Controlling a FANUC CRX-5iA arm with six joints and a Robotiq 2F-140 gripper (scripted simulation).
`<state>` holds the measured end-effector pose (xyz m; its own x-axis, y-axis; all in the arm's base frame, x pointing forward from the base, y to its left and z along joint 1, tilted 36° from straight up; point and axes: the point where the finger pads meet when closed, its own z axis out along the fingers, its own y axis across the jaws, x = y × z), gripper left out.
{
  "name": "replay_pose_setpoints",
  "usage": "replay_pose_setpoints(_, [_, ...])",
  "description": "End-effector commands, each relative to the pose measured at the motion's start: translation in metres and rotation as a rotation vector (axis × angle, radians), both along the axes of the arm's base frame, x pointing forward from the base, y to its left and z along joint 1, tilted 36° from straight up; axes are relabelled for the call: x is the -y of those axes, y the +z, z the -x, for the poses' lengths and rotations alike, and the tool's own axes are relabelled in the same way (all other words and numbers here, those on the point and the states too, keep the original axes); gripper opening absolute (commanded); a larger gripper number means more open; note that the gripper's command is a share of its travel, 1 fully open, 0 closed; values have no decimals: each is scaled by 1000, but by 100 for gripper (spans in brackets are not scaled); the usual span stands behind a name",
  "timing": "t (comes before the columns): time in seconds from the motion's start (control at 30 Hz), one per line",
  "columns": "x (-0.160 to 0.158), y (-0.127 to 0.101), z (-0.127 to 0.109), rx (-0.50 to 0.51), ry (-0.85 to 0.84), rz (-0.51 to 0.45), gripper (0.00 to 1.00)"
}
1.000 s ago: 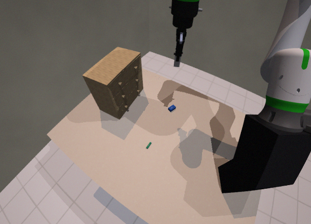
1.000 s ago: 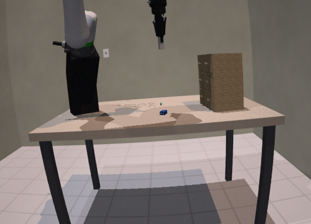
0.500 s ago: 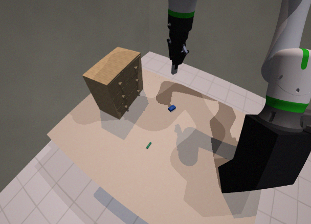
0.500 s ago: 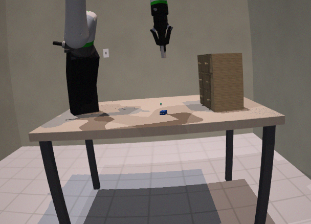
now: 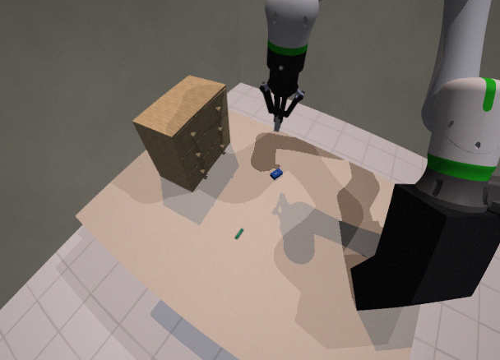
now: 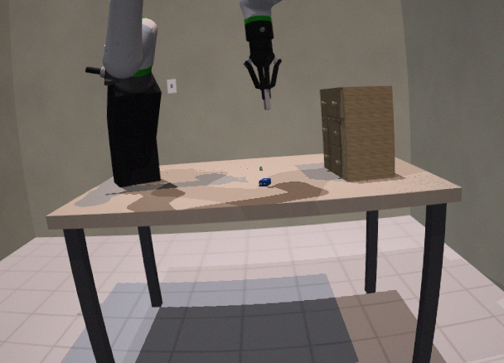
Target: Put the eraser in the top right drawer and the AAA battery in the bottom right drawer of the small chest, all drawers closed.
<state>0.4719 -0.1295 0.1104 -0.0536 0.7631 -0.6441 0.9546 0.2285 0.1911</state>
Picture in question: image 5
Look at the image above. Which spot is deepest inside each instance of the brown wooden drawer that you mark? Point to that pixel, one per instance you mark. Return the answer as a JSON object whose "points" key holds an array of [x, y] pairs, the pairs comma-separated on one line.
{"points": [[199, 171], [217, 128], [213, 109], [192, 157], [188, 135], [220, 145]]}

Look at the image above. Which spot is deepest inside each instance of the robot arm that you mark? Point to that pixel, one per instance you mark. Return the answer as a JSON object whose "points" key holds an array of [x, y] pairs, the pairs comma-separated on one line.
{"points": [[464, 148]]}

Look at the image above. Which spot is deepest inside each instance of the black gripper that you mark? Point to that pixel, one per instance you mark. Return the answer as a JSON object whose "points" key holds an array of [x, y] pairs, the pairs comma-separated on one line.
{"points": [[284, 92]]}

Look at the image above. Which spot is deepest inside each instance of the small brown wooden chest of drawers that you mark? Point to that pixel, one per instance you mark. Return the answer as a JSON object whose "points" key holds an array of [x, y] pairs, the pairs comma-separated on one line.
{"points": [[158, 125]]}

